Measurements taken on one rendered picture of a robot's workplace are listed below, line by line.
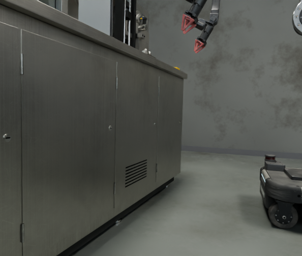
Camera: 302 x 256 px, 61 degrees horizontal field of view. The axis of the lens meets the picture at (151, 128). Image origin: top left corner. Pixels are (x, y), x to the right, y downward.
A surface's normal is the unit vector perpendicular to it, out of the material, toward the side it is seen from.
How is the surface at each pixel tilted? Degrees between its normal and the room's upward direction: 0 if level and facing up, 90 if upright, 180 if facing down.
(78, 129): 90
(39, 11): 90
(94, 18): 90
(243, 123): 90
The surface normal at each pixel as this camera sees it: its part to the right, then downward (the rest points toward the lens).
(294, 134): -0.29, 0.06
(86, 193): 0.91, 0.05
